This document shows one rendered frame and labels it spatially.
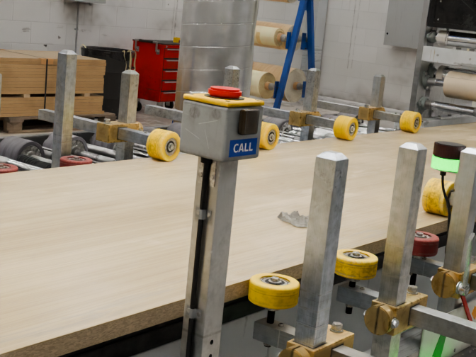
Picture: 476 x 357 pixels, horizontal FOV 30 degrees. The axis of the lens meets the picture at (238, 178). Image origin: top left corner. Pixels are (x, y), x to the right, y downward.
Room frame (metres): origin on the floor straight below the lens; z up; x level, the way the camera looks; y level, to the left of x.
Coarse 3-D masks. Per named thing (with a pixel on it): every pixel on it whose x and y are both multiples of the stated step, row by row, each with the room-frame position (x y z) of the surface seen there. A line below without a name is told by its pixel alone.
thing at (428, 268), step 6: (426, 258) 1.75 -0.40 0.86; (414, 264) 1.73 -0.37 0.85; (420, 264) 1.72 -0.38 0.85; (426, 264) 1.72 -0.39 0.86; (432, 264) 1.71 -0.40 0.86; (438, 264) 1.71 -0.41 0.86; (414, 270) 1.73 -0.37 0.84; (420, 270) 1.72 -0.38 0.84; (426, 270) 1.71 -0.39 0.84; (432, 270) 1.71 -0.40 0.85; (426, 276) 1.71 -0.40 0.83; (474, 276) 1.65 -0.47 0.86; (474, 282) 1.65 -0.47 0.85; (474, 288) 1.65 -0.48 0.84
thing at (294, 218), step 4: (280, 212) 1.79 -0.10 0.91; (284, 212) 1.79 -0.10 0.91; (292, 212) 1.79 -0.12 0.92; (296, 212) 1.78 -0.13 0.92; (280, 216) 1.78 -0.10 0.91; (284, 216) 1.77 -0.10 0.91; (288, 216) 1.77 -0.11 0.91; (292, 216) 1.78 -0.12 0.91; (296, 216) 1.77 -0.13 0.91; (300, 216) 1.75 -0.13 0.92; (304, 216) 1.75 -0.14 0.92; (308, 216) 1.78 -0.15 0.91; (284, 220) 1.76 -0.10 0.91; (288, 220) 1.76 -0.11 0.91; (292, 220) 1.76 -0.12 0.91; (296, 220) 1.75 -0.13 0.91; (300, 220) 1.75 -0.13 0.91; (304, 220) 1.74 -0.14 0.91; (292, 224) 1.75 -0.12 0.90; (296, 224) 1.74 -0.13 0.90; (300, 224) 1.74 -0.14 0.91; (304, 224) 1.74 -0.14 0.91
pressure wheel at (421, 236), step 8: (416, 232) 1.75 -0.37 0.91; (424, 232) 1.77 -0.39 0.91; (416, 240) 1.71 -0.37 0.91; (424, 240) 1.71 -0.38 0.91; (432, 240) 1.71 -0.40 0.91; (416, 248) 1.71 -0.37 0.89; (424, 248) 1.71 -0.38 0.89; (432, 248) 1.71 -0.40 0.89; (416, 256) 1.73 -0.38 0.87; (424, 256) 1.71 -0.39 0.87
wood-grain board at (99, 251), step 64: (448, 128) 3.67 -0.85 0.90; (0, 192) 1.77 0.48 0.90; (64, 192) 1.83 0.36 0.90; (128, 192) 1.89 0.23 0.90; (192, 192) 1.96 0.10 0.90; (256, 192) 2.03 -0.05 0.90; (384, 192) 2.18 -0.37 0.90; (0, 256) 1.35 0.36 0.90; (64, 256) 1.38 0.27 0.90; (128, 256) 1.42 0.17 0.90; (256, 256) 1.49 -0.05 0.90; (0, 320) 1.08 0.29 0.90; (64, 320) 1.10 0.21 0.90; (128, 320) 1.15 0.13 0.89
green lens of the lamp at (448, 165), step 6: (432, 156) 1.69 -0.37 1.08; (432, 162) 1.68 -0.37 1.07; (438, 162) 1.66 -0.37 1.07; (444, 162) 1.65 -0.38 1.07; (450, 162) 1.65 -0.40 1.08; (456, 162) 1.65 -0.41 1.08; (438, 168) 1.66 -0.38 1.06; (444, 168) 1.65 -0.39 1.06; (450, 168) 1.65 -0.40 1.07; (456, 168) 1.65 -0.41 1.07
